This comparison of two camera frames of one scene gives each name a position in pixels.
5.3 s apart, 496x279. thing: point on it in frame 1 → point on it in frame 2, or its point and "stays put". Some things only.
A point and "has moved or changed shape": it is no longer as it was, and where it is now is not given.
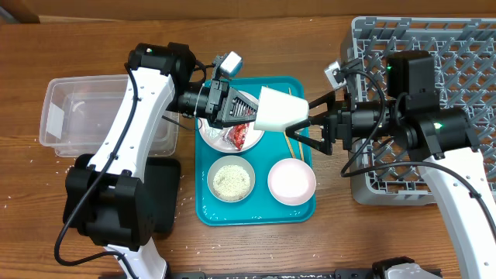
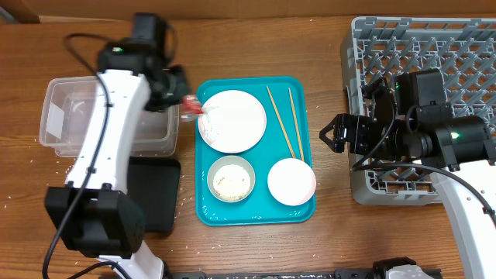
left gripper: x=221 y=90 → x=181 y=87
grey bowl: x=231 y=178 stays put
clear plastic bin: x=81 y=114 stays put
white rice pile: x=232 y=183 stays put
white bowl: x=291 y=181 stays put
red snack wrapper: x=235 y=136 has moved or changed shape
